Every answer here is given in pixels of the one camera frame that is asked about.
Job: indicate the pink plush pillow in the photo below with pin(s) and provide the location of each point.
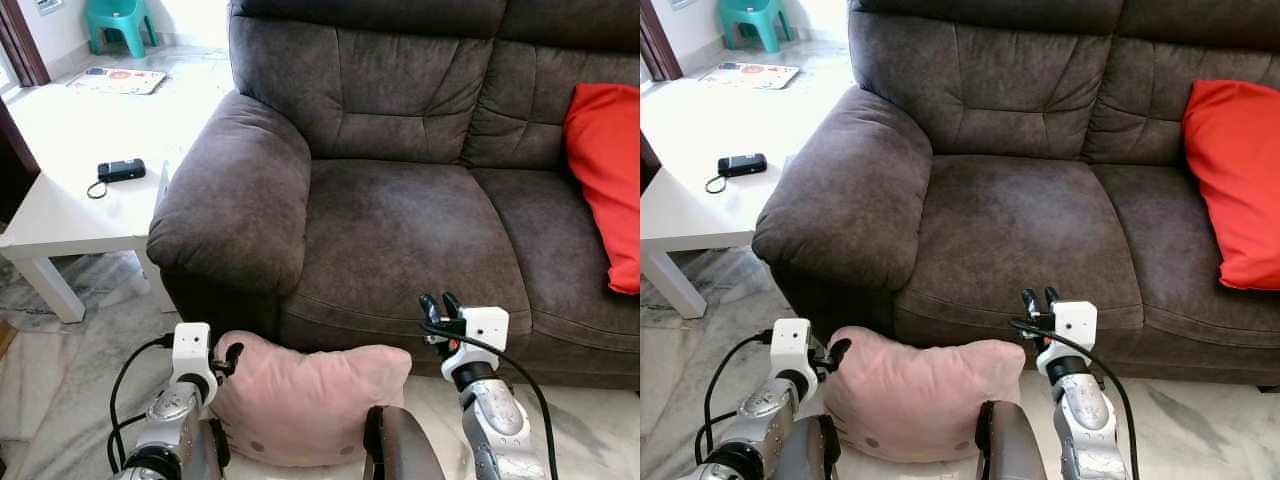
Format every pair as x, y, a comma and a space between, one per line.
920, 400
310, 405

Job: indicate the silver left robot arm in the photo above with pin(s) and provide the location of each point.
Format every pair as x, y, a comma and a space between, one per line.
172, 410
752, 412

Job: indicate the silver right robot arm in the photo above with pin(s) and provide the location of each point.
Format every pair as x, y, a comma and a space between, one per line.
500, 420
1085, 415

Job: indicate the brown fabric sofa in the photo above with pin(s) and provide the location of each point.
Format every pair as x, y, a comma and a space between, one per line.
1010, 220
400, 220

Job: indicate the red pillow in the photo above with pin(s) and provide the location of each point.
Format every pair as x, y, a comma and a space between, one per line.
608, 170
1235, 180

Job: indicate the printed floor mat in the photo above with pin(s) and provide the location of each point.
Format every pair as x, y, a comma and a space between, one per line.
118, 80
750, 75

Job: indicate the right robot leg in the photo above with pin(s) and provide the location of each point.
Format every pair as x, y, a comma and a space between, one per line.
1012, 445
405, 450

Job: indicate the white side table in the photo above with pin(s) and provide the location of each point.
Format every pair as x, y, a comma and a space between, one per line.
690, 215
70, 215

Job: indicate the dark brown wooden furniture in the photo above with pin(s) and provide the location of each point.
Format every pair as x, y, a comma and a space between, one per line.
647, 165
14, 165

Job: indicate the green plastic stool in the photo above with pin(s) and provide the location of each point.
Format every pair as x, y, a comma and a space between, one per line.
120, 18
755, 15

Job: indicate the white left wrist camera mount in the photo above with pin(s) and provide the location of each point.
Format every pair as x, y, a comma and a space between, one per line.
790, 345
191, 350

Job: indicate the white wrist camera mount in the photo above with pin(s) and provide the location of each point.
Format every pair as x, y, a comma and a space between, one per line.
191, 350
486, 328
790, 345
1075, 322

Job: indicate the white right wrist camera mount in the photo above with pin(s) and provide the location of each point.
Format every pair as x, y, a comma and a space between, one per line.
1075, 322
486, 328

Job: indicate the dark brown door frame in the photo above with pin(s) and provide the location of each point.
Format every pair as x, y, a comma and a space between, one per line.
658, 45
22, 40

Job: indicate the white wall socket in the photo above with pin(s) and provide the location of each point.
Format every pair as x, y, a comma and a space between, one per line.
682, 3
48, 5

